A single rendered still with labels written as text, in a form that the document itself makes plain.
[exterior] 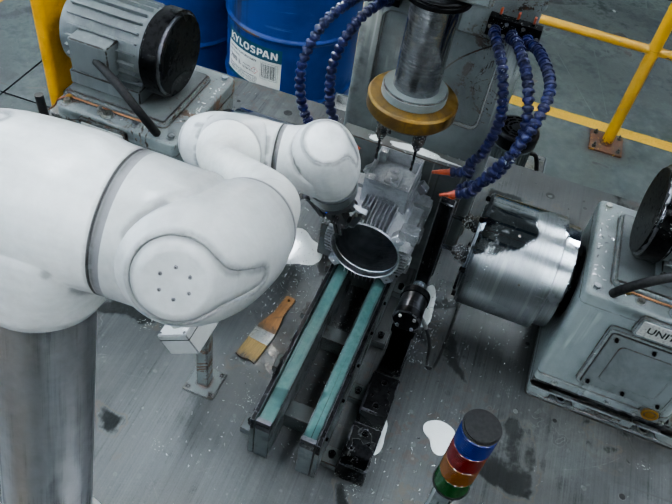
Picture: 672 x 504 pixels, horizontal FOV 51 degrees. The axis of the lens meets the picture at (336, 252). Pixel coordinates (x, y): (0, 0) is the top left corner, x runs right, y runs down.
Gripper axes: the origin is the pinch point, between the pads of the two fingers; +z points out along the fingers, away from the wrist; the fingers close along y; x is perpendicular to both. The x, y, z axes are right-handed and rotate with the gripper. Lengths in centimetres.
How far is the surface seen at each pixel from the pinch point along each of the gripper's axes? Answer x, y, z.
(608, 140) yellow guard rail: -143, -79, 204
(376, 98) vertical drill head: -21.9, 0.0, -14.3
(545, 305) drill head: 0.6, -44.5, 4.8
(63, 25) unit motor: -16, 66, -15
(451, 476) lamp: 38, -35, -21
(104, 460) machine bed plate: 60, 25, 0
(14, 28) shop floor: -88, 228, 177
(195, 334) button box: 32.1, 14.2, -14.5
